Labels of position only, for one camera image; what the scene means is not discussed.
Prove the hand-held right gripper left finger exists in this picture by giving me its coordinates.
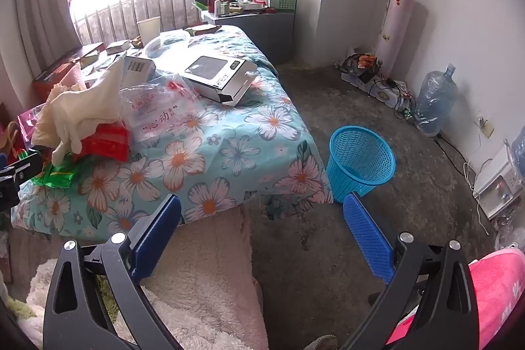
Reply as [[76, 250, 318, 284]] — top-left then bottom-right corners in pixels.
[[42, 193, 182, 350]]

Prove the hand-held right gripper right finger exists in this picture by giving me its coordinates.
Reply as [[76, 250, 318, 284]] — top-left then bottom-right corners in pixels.
[[340, 192, 480, 350]]

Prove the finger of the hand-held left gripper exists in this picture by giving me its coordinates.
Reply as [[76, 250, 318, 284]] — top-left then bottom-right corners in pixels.
[[0, 152, 43, 187]]

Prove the shiny green snack packet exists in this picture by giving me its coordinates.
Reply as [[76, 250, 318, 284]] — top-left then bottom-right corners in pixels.
[[32, 155, 89, 191]]

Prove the blue plastic wastebasket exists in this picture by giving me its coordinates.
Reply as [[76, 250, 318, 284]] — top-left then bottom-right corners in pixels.
[[326, 125, 396, 204]]

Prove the cream white cloth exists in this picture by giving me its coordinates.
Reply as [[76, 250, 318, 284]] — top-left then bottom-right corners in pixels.
[[31, 55, 128, 166]]

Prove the red snack packet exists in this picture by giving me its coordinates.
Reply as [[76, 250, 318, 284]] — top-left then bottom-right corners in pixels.
[[80, 120, 131, 163]]

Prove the clear plastic bag red print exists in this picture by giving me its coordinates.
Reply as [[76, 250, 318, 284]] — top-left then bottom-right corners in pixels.
[[119, 73, 206, 141]]

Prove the small white cardboard box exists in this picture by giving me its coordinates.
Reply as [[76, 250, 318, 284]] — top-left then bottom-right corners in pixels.
[[123, 55, 157, 88]]

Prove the white and grey appliance box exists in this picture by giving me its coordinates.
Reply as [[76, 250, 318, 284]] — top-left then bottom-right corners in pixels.
[[180, 55, 258, 107]]

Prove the red gift bag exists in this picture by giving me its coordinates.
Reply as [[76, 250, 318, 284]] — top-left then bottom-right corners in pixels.
[[0, 122, 26, 163]]

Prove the cream fluffy rug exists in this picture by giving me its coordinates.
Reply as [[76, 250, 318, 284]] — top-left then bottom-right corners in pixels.
[[25, 206, 271, 350]]

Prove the orange red cabinet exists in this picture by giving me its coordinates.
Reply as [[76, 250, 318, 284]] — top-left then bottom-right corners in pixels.
[[33, 42, 105, 100]]

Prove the pink fluffy cloth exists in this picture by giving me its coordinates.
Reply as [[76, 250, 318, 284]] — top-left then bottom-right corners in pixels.
[[61, 63, 88, 92]]

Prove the grey shoe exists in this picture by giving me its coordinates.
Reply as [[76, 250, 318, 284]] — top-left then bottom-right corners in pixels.
[[304, 336, 339, 350]]

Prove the floral light blue blanket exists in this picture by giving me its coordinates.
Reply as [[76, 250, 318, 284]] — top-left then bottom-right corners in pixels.
[[10, 24, 335, 240]]

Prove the white water dispenser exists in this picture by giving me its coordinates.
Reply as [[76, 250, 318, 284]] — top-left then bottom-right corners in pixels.
[[472, 151, 525, 219]]

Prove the green fluffy rug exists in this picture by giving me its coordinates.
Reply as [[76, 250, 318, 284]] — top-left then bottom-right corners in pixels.
[[6, 276, 116, 320]]

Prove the bright pink cloth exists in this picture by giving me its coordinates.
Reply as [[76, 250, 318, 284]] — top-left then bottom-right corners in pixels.
[[388, 247, 525, 350]]

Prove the large clear water bottle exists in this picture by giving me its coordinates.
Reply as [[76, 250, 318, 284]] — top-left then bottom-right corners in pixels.
[[414, 64, 458, 136]]

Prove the beige biscuit packet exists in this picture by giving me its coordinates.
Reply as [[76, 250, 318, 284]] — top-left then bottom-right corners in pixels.
[[106, 40, 133, 55]]

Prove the grey curtain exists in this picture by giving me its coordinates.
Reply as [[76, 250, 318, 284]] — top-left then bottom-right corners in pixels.
[[0, 0, 83, 96]]

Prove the black bag with orange contents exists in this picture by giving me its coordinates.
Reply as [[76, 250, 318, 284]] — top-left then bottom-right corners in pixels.
[[342, 54, 378, 85]]

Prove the water bottle on dispenser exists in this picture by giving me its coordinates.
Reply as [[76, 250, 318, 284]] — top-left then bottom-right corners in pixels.
[[511, 126, 525, 174]]

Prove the white paper cup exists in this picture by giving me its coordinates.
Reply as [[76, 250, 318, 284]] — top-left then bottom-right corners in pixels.
[[136, 16, 161, 47]]

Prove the crumpled clear plastic wrap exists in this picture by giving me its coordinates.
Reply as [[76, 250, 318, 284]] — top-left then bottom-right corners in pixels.
[[145, 31, 191, 59]]

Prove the grey cabinet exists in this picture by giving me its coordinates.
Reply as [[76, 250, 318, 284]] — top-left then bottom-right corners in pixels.
[[201, 11, 296, 64]]

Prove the tangle of black cables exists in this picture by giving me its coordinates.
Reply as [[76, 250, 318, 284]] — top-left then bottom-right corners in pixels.
[[369, 77, 417, 123]]

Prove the white wall socket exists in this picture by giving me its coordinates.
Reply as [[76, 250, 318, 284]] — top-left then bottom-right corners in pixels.
[[476, 114, 495, 137]]

